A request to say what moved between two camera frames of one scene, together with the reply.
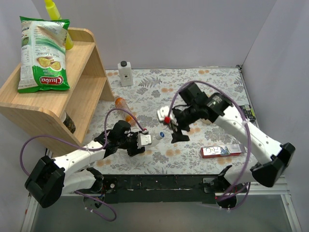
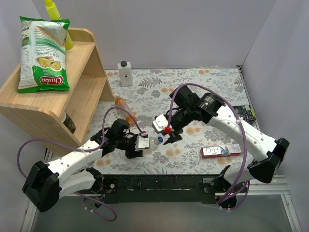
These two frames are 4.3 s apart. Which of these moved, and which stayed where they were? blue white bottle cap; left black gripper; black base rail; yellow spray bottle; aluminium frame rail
Moved: blue white bottle cap
Stayed: yellow spray bottle; black base rail; left black gripper; aluminium frame rail
